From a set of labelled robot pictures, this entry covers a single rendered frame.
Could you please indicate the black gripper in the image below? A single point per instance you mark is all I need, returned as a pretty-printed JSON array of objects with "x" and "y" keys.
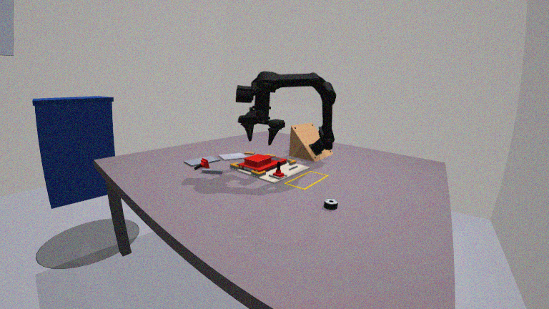
[{"x": 274, "y": 124}]

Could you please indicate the black toy tyre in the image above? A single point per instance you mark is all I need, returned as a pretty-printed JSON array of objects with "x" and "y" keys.
[{"x": 330, "y": 204}]

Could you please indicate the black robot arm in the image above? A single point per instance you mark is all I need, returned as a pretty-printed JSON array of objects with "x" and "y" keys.
[{"x": 267, "y": 82}]

